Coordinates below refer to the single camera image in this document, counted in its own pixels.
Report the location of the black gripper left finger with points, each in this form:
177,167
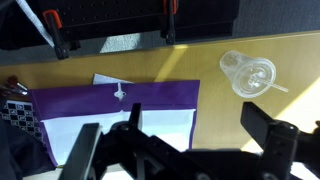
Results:
81,150

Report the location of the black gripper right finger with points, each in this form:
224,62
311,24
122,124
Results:
263,125

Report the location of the purple cloth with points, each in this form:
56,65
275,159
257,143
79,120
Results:
160,95

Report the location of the white paper inside folder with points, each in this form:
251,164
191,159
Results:
166,123

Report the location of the clear plastic straw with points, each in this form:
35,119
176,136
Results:
280,88

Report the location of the clear plastic cup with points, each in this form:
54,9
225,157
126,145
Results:
248,76

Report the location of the black fabric cloth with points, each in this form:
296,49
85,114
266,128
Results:
16,156

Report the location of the black white checkerboard calibration board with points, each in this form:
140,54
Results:
16,115

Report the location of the loose white paper sheet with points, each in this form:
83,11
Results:
103,79

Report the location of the red-tipped metal tool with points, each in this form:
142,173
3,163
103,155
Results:
13,81

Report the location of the black perforated breadboard plate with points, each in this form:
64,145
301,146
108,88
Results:
110,16

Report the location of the white cloth strip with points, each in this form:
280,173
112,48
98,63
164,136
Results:
33,18

